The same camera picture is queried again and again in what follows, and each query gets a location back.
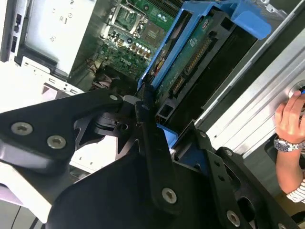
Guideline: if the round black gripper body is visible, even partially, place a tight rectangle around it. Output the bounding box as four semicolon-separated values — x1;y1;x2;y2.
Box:
46;118;298;229

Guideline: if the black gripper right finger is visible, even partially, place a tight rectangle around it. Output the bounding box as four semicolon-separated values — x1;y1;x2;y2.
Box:
192;121;296;229

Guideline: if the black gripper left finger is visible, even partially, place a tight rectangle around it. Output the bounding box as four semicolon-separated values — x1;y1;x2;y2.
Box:
0;82;184;217

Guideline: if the hard disk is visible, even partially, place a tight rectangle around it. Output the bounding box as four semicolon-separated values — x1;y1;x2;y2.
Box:
137;0;272;167

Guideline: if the person's hand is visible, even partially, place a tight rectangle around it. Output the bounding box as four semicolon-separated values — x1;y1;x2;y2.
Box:
274;90;305;146

